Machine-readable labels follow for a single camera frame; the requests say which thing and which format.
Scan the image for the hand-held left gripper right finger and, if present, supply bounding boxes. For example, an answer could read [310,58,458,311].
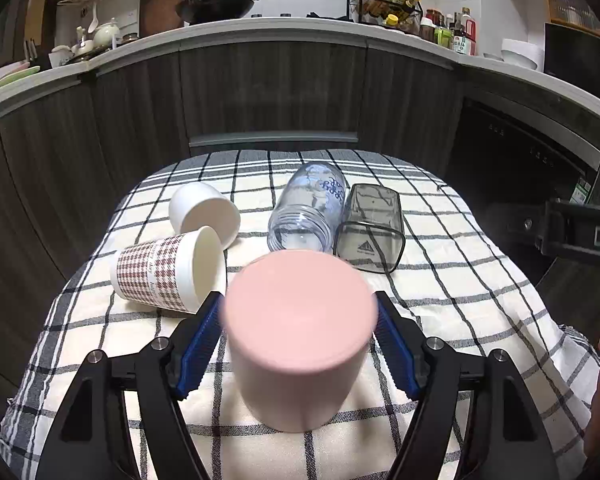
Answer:
[374,290,561,480]

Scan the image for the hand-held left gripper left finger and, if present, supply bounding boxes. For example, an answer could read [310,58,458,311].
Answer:
[35,290,226,480]

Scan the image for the pink cup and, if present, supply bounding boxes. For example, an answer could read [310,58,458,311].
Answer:
[221,251,379,434]

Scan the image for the houndstooth paper cup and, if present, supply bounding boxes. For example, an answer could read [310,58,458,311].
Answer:
[110,226,228,317]

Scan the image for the grey transparent cup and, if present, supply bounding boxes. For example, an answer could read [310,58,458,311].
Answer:
[333,183,406,274]

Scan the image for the white cup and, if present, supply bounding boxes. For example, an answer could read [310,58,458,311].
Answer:
[169,182,241,251]

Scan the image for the checked tablecloth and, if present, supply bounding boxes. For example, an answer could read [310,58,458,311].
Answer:
[0,149,600,480]

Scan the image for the black built-in oven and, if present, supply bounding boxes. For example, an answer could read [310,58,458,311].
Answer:
[447,100,600,273]

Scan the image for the clear glass jar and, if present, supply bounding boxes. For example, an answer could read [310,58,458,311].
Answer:
[267,161,350,255]

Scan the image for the black countertop appliance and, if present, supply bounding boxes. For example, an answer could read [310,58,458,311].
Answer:
[544,22,600,111]

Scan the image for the white bottle red label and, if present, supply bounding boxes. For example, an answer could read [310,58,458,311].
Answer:
[454,7,479,57]

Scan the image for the dark wooden kitchen cabinet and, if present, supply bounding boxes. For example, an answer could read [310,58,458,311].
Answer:
[0,35,463,386]

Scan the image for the white mug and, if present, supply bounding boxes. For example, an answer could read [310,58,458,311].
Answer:
[49,45,74,69]

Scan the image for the green plate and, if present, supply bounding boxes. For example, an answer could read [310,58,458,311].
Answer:
[0,65,42,95]

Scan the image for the white teapot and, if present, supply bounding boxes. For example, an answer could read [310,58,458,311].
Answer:
[91,17,122,50]

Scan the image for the wooden cutting board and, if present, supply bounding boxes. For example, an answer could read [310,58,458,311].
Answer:
[140,0,186,38]

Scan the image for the pink plate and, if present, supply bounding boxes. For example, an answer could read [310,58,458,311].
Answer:
[0,60,31,92]

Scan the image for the black wok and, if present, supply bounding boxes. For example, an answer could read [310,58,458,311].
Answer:
[177,0,262,25]

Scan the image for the black wire spice rack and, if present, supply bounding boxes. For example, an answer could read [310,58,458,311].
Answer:
[347,0,424,36]

